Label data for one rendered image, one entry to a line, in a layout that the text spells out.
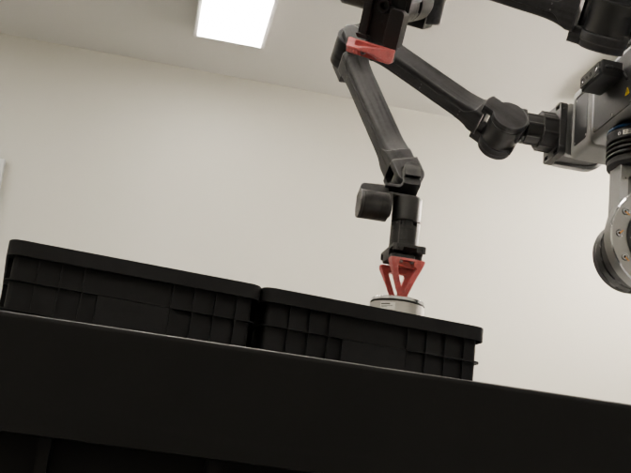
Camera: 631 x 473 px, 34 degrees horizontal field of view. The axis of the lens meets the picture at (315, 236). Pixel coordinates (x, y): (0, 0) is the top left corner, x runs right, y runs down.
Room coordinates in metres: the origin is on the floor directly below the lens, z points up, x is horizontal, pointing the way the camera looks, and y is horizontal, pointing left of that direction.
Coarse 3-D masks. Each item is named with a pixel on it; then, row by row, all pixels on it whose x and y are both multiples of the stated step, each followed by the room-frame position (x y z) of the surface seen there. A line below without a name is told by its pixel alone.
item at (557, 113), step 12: (564, 108) 2.02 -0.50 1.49; (540, 120) 2.02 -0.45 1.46; (552, 120) 2.01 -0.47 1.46; (564, 120) 2.02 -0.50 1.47; (528, 132) 2.02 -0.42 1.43; (540, 132) 2.02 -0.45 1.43; (552, 132) 2.01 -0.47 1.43; (564, 132) 2.02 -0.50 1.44; (528, 144) 2.05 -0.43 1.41; (540, 144) 2.03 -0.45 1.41; (552, 144) 2.03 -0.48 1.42; (564, 144) 2.02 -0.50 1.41; (552, 156) 2.05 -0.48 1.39
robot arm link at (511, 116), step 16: (336, 48) 2.03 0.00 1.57; (400, 48) 2.04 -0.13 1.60; (336, 64) 2.06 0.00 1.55; (384, 64) 2.06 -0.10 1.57; (400, 64) 2.03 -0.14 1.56; (416, 64) 2.03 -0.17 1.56; (416, 80) 2.04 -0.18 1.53; (432, 80) 2.02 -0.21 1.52; (448, 80) 2.03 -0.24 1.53; (432, 96) 2.04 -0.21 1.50; (448, 96) 2.02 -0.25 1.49; (464, 96) 2.02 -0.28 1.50; (448, 112) 2.05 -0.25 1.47; (464, 112) 2.02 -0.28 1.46; (480, 112) 2.00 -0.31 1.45; (496, 112) 1.98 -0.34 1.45; (512, 112) 1.99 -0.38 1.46; (480, 128) 2.05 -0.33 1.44; (512, 128) 1.97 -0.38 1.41; (480, 144) 2.05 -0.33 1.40
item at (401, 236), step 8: (392, 224) 1.89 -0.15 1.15; (400, 224) 1.88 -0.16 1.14; (408, 224) 1.87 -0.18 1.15; (416, 224) 1.88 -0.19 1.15; (392, 232) 1.89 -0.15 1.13; (400, 232) 1.88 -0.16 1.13; (408, 232) 1.87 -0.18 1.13; (416, 232) 1.88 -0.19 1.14; (392, 240) 1.89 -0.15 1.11; (400, 240) 1.88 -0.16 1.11; (408, 240) 1.87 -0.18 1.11; (416, 240) 1.88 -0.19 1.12; (392, 248) 1.85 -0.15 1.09; (400, 248) 1.85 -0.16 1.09; (408, 248) 1.86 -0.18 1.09; (416, 248) 1.85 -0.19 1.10; (424, 248) 1.86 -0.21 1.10
